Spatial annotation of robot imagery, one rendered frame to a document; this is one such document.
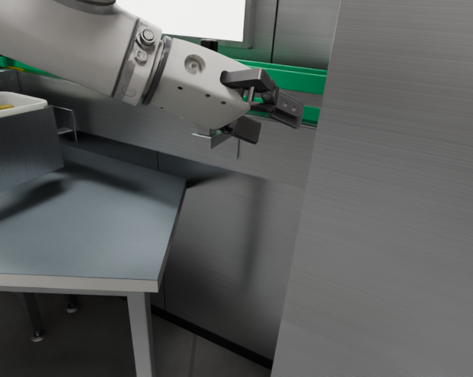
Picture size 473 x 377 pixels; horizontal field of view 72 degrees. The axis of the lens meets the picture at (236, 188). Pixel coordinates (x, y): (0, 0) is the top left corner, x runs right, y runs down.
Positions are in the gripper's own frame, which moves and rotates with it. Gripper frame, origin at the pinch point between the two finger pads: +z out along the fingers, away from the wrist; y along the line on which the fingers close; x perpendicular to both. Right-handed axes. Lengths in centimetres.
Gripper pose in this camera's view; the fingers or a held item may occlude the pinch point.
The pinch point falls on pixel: (271, 123)
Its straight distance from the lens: 42.1
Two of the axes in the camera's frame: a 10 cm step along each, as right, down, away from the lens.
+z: 8.6, 2.8, 4.3
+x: -2.1, 9.6, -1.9
